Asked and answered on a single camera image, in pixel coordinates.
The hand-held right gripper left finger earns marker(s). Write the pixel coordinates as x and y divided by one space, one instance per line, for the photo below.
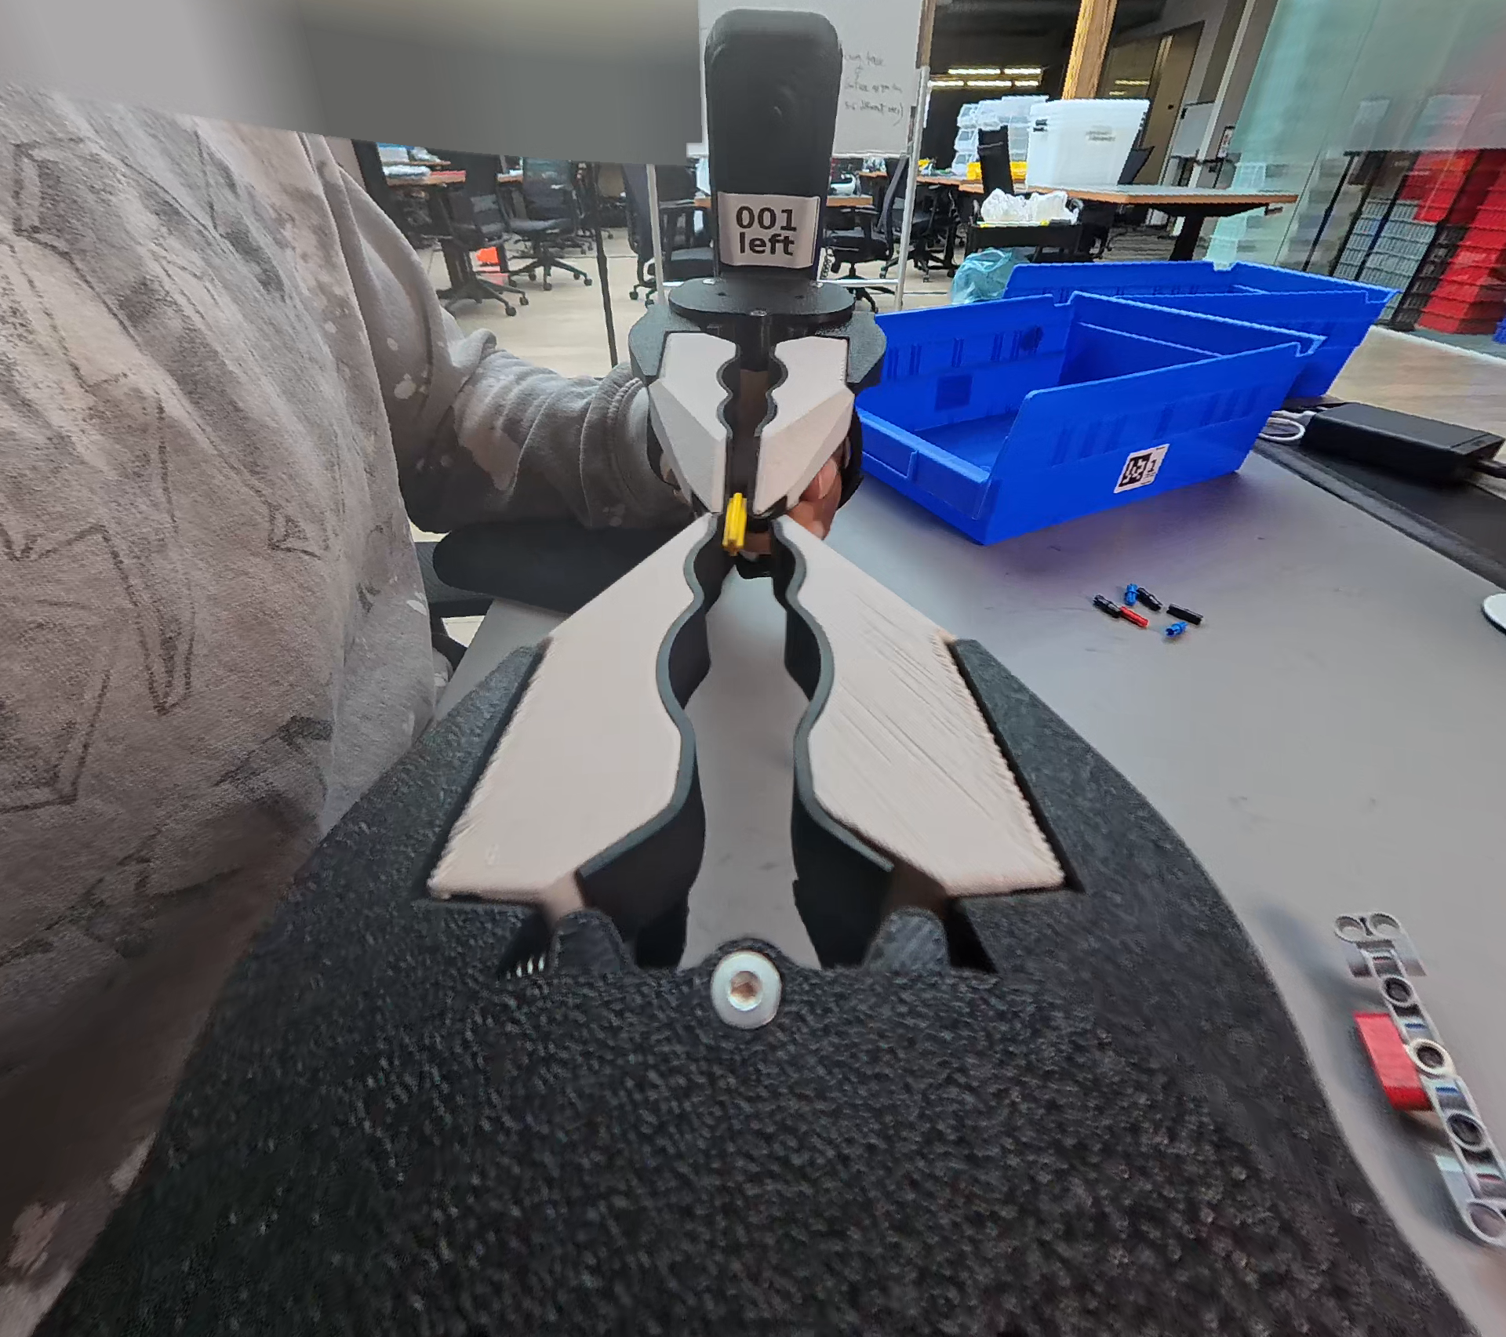
565 748

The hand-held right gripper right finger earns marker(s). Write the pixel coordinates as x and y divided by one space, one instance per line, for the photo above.
929 761

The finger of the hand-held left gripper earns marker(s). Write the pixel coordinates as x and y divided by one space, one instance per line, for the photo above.
689 419
806 419

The yellow plastic axle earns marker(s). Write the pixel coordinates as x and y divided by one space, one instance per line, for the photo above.
733 526

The person's left forearm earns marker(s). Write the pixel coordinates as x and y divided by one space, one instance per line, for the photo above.
529 432

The grey desk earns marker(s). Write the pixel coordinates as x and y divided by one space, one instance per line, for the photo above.
1177 748

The person's left hand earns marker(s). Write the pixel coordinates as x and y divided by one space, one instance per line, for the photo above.
821 504

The thin black pole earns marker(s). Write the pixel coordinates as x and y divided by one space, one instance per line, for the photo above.
606 301

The black chair armrest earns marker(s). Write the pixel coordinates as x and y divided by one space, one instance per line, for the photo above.
529 560

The stack of small clear boxes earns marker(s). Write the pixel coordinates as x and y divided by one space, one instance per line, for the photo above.
988 132

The teal plastic bag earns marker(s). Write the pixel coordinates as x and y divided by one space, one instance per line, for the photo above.
988 278

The cluster of small plastic pins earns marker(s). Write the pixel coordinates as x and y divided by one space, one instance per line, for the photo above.
1131 617

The blue plastic bin with tag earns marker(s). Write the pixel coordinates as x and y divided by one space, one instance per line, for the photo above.
1059 455

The pile of white plastic parts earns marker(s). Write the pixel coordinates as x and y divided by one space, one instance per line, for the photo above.
1029 207

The large clear storage box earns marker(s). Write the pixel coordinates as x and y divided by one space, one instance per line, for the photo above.
1089 143

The wooden background table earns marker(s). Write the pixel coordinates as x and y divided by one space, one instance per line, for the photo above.
1177 196

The person's grey patterned hoodie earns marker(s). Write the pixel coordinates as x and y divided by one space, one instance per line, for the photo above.
176 537

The black power adapter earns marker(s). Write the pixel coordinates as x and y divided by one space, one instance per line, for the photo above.
1388 436

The grey beam assembly with red brick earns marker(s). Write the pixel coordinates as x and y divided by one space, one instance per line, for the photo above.
1429 1055

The white round object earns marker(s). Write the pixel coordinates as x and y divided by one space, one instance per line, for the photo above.
1495 614

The rack of red bins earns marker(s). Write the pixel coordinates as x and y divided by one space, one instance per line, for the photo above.
1459 231

